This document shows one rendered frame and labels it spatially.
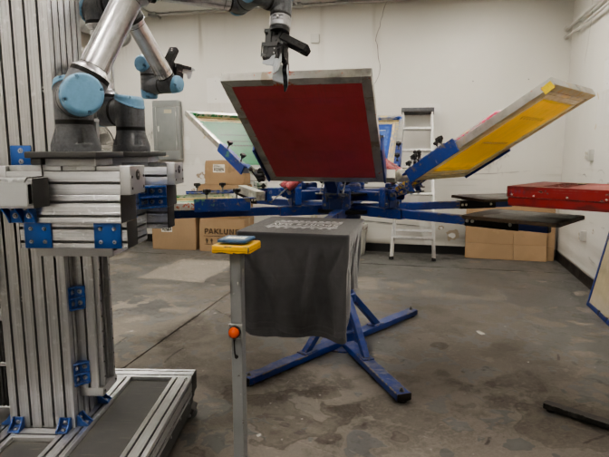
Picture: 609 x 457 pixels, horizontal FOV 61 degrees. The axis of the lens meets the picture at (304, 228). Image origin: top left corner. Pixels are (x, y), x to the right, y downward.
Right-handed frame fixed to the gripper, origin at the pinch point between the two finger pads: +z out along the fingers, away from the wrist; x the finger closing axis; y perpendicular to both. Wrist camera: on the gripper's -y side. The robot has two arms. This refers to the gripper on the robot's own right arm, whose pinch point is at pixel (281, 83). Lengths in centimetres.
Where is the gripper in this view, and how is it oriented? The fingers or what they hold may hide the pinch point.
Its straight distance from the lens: 187.1
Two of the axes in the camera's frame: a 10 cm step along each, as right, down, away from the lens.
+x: -2.2, -1.5, -9.6
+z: -0.7, 9.9, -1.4
